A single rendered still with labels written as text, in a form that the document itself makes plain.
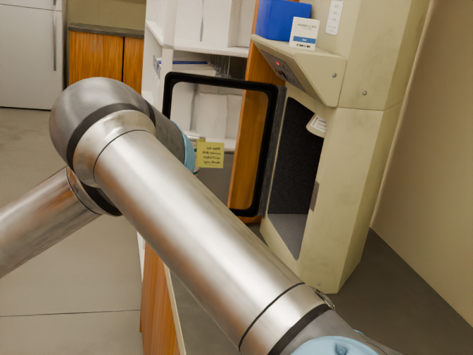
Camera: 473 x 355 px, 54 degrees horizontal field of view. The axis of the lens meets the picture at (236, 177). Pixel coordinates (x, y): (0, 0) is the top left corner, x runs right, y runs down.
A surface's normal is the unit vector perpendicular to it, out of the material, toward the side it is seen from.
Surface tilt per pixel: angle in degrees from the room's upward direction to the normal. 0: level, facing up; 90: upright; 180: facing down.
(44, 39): 90
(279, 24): 90
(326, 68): 90
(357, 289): 0
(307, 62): 90
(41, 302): 0
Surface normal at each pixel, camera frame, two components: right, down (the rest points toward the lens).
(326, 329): 0.16, -0.72
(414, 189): -0.96, -0.03
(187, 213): -0.05, -0.59
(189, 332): 0.14, -0.92
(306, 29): -0.01, 0.37
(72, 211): 0.14, 0.52
